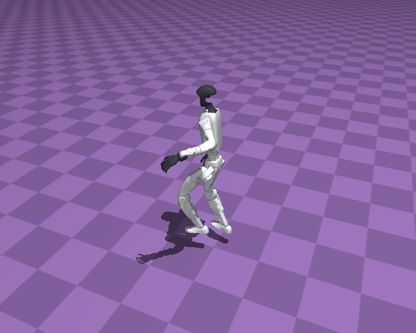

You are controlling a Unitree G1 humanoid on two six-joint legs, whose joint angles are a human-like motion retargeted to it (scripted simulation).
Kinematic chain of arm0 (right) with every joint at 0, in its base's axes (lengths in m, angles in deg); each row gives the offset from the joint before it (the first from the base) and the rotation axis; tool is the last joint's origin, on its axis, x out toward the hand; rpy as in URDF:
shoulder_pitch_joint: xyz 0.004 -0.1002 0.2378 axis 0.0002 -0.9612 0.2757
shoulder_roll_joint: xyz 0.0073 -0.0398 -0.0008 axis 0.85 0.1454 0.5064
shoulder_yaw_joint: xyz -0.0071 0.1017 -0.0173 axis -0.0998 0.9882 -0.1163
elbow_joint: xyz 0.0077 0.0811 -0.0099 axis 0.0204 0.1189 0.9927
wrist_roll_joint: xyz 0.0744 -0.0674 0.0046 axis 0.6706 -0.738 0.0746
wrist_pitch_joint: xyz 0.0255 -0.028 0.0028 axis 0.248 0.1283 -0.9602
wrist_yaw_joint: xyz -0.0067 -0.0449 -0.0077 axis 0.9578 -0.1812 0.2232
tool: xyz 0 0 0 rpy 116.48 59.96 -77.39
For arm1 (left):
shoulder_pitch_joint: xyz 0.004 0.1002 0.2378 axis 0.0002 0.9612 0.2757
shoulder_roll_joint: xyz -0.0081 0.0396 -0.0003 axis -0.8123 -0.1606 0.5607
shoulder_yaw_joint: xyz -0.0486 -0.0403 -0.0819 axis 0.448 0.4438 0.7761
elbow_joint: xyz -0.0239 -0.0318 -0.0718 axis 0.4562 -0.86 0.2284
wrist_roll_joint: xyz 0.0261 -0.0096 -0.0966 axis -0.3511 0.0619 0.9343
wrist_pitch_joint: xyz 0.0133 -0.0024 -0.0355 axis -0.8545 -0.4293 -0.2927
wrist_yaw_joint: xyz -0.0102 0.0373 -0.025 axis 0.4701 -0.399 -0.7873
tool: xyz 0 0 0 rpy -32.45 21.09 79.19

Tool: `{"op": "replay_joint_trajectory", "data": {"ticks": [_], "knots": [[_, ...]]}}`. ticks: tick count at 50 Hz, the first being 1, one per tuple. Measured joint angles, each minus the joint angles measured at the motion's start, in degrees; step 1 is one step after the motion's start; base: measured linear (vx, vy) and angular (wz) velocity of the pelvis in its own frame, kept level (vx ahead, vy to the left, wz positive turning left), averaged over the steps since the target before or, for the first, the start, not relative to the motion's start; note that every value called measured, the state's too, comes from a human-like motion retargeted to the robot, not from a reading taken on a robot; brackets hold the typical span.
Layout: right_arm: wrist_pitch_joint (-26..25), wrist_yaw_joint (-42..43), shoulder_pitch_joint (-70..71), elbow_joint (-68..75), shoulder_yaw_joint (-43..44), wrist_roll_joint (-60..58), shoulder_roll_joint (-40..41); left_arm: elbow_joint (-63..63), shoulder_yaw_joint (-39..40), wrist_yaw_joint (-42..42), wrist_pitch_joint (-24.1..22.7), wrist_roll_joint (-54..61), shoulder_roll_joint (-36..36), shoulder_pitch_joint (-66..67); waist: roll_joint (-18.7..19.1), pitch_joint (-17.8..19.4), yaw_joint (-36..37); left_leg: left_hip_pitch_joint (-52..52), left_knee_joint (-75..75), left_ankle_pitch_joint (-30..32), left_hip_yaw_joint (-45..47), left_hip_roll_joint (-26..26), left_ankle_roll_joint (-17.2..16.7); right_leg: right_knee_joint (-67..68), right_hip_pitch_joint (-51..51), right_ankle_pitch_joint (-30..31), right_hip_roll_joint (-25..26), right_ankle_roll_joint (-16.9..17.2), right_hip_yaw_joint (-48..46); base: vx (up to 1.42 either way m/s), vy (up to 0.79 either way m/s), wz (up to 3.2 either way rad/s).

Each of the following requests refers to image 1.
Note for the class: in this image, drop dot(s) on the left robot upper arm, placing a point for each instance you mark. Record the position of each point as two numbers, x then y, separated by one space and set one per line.
206 124

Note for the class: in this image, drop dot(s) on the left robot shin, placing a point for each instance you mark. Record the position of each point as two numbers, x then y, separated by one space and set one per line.
190 210

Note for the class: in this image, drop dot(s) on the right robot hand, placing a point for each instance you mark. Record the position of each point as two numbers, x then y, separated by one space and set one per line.
205 157

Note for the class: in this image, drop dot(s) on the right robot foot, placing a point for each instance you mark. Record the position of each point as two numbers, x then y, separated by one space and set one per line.
217 224

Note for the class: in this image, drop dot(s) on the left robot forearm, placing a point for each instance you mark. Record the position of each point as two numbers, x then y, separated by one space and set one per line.
198 150

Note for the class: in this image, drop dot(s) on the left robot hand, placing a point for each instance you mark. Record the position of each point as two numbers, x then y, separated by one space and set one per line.
171 160

